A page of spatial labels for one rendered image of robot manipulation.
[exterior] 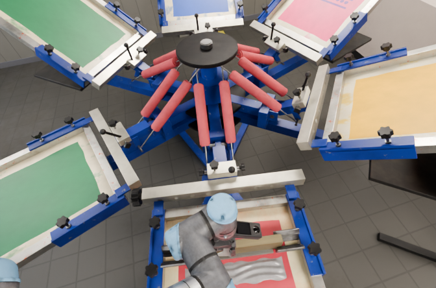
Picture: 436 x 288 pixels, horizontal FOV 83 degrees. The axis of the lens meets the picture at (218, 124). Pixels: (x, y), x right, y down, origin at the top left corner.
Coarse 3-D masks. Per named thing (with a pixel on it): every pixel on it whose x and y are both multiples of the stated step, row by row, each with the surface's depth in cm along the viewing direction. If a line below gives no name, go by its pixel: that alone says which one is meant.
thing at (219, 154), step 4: (212, 148) 117; (216, 148) 116; (220, 148) 116; (224, 148) 116; (216, 152) 115; (220, 152) 114; (224, 152) 114; (216, 156) 113; (220, 156) 113; (224, 156) 113; (216, 160) 112; (220, 160) 112; (224, 160) 112
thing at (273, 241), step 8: (240, 240) 87; (248, 240) 87; (256, 240) 87; (264, 240) 87; (272, 240) 86; (280, 240) 86; (240, 248) 86; (248, 248) 87; (256, 248) 88; (264, 248) 90
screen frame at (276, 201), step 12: (204, 204) 104; (240, 204) 103; (252, 204) 103; (264, 204) 102; (276, 204) 103; (288, 204) 102; (168, 216) 101; (180, 216) 101; (300, 252) 93; (312, 276) 85
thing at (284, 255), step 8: (264, 224) 100; (272, 224) 100; (264, 232) 98; (272, 232) 98; (248, 256) 93; (256, 256) 93; (264, 256) 93; (272, 256) 93; (280, 256) 92; (288, 264) 91; (288, 272) 89; (264, 280) 88; (272, 280) 88; (280, 280) 87; (288, 280) 87
